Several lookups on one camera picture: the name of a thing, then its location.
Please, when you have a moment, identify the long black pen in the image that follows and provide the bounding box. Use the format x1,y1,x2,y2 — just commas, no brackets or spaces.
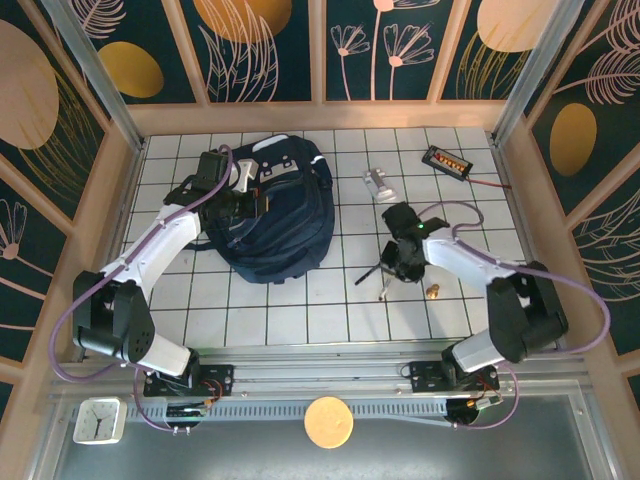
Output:
354,264,386,287

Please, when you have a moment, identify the navy blue backpack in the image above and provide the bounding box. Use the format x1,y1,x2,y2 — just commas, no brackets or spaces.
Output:
179,134,336,286

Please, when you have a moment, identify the black battery charger box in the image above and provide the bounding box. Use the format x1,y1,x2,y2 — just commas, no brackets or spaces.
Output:
420,144,475,180

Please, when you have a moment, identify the round cork disc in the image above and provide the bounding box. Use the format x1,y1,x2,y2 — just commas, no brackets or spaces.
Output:
303,395,355,450

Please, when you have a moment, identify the white alarm clock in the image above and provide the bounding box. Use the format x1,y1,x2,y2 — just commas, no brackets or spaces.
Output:
72,396,128,446

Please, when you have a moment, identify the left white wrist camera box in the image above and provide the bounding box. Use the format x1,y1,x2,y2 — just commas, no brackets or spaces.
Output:
233,158,262,195

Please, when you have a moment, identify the thin red cable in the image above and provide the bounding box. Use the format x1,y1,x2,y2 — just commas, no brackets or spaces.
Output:
469,174,512,190

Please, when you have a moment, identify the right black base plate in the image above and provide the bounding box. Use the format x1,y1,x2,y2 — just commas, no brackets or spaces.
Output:
408,358,500,394

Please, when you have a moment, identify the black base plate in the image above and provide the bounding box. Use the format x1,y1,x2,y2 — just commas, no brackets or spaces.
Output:
408,358,500,394
143,363,236,399

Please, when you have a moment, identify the aluminium mounting rail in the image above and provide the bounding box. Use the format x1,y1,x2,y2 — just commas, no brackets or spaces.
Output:
52,344,589,401

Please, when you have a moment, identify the black connector with orange wires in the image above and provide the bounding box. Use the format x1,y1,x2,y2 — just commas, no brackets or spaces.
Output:
446,374,504,429
164,379,225,431

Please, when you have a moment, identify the aluminium frame post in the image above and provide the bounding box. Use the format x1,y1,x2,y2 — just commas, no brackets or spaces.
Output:
490,0,586,147
42,0,147,152

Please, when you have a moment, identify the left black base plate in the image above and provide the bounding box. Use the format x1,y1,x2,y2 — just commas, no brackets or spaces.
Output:
143,363,236,399

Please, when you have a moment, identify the grey slotted cable duct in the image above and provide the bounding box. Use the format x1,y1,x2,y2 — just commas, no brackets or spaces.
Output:
124,398,451,422

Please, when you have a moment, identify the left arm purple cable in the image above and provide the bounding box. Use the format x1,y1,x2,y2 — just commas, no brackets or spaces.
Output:
52,144,236,434

